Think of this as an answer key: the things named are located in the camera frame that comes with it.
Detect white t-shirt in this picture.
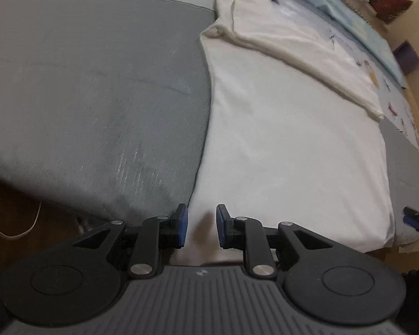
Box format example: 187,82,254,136
172,0,395,265

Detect purple box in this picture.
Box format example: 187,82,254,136
393,40,419,76

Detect printed grey bed sheet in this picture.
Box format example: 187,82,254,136
0,0,419,246

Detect dark red cushion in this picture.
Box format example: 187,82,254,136
371,0,413,24

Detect light blue patterned quilt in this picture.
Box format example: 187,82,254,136
304,0,406,88

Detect beige cable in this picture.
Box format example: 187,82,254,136
0,199,43,241

